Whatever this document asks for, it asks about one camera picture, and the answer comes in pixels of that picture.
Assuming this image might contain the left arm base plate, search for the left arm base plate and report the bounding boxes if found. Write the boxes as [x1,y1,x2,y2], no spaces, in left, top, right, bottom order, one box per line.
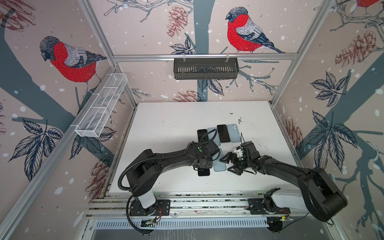
[128,200,171,217]

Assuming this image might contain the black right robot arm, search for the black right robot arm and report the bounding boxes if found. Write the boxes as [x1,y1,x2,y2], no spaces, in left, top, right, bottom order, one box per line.
[220,141,348,222]

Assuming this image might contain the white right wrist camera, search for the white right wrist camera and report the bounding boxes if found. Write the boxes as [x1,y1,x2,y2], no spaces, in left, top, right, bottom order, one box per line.
[234,149,243,159]

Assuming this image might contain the black right thin cable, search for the black right thin cable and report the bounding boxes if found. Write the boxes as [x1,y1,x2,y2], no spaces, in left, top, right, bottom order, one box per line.
[239,133,334,232]

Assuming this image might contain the white mesh tray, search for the white mesh tray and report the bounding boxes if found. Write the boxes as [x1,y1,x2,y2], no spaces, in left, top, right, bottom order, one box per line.
[75,73,128,138]

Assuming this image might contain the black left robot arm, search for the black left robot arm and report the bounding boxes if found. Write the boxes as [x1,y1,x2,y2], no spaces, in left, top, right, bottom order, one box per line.
[118,141,220,210]

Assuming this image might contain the light blue case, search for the light blue case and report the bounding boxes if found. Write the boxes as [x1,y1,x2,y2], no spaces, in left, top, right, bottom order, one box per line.
[207,128,221,147]

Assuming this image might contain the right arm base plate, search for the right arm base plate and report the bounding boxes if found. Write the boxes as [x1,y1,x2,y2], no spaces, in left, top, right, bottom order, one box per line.
[246,199,291,215]

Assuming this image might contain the bare black phone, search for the bare black phone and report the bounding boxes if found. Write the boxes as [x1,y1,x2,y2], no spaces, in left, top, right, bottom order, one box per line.
[217,125,231,143]
[197,129,209,142]

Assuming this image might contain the aluminium mounting rail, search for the aluminium mounting rail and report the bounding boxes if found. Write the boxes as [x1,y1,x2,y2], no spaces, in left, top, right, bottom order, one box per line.
[86,191,334,219]

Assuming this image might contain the black left corrugated cable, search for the black left corrugated cable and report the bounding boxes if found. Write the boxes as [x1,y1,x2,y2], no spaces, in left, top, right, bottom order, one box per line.
[117,128,219,235]

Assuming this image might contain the black wire basket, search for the black wire basket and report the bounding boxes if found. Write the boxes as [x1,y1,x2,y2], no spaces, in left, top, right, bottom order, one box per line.
[174,58,239,80]

